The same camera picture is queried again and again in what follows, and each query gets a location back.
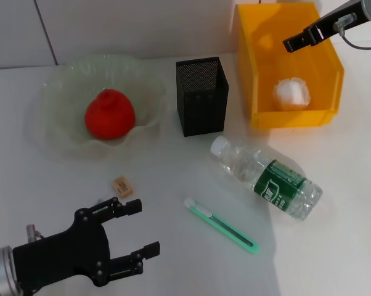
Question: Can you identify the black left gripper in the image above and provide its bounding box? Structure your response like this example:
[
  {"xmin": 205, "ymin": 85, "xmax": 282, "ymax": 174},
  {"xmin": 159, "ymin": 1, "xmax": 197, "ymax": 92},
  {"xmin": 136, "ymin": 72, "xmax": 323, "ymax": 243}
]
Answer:
[{"xmin": 12, "ymin": 197, "xmax": 161, "ymax": 292}]

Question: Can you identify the clear green-label water bottle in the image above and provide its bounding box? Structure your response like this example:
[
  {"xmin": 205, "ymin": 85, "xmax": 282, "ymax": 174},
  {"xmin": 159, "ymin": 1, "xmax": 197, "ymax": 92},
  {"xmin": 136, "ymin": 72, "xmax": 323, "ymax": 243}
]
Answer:
[{"xmin": 210, "ymin": 136, "xmax": 324, "ymax": 221}]

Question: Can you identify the red-orange fruit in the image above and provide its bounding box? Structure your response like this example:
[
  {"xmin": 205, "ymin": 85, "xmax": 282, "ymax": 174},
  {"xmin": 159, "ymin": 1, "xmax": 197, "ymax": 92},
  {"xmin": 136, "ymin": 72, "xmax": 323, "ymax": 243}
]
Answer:
[{"xmin": 84, "ymin": 88, "xmax": 136, "ymax": 141}]

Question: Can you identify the small tan eraser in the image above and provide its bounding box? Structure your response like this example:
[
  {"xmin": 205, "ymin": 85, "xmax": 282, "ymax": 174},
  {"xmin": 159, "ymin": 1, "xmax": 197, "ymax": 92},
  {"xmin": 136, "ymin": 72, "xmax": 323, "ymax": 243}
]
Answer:
[{"xmin": 111, "ymin": 176, "xmax": 134, "ymax": 198}]

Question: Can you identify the left gripper cable with plug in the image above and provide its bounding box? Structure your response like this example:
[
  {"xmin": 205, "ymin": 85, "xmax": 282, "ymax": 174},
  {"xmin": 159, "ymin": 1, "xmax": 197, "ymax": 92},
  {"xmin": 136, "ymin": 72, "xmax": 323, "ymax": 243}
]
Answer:
[{"xmin": 25, "ymin": 224, "xmax": 47, "ymax": 244}]

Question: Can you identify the green utility knife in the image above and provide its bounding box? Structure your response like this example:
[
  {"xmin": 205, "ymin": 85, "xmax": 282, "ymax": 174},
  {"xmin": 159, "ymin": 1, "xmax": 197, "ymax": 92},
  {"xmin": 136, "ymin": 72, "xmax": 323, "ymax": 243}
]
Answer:
[{"xmin": 184, "ymin": 197, "xmax": 260, "ymax": 255}]

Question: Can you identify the white paper ball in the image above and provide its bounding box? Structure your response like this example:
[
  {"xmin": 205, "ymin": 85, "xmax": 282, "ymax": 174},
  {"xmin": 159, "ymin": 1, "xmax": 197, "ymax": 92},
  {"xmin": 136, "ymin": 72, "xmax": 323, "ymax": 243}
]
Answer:
[{"xmin": 273, "ymin": 78, "xmax": 311, "ymax": 112}]

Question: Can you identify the yellow plastic bin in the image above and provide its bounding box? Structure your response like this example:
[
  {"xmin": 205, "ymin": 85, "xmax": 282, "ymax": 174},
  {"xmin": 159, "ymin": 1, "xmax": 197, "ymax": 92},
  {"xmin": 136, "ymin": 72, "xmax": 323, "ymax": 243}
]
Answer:
[{"xmin": 236, "ymin": 1, "xmax": 345, "ymax": 129}]

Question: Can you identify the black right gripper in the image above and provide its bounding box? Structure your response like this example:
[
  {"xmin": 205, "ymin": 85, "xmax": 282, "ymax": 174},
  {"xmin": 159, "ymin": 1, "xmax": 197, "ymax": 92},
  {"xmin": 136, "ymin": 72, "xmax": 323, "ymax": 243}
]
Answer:
[{"xmin": 283, "ymin": 0, "xmax": 367, "ymax": 53}]

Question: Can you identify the right gripper cable with plug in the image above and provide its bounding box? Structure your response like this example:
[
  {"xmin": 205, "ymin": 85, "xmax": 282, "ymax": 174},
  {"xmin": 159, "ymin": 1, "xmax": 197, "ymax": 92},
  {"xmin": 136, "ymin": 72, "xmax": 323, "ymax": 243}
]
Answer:
[{"xmin": 333, "ymin": 12, "xmax": 371, "ymax": 50}]

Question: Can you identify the green glass fruit plate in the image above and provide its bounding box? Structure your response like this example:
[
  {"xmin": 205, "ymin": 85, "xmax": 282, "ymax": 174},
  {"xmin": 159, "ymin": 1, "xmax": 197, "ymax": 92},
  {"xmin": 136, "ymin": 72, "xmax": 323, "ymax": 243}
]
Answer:
[{"xmin": 34, "ymin": 54, "xmax": 166, "ymax": 160}]

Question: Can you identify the black mesh pen holder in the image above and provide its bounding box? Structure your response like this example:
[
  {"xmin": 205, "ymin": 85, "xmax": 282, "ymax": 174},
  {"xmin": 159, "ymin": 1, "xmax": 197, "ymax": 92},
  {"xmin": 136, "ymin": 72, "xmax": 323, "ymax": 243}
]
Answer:
[{"xmin": 175, "ymin": 56, "xmax": 229, "ymax": 138}]

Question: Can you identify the gripper cable with plug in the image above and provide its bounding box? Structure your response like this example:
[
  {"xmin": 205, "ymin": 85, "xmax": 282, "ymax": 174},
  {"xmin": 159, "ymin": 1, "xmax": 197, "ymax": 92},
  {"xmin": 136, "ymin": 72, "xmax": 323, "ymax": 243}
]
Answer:
[
  {"xmin": 25, "ymin": 224, "xmax": 47, "ymax": 244},
  {"xmin": 333, "ymin": 12, "xmax": 371, "ymax": 50}
]

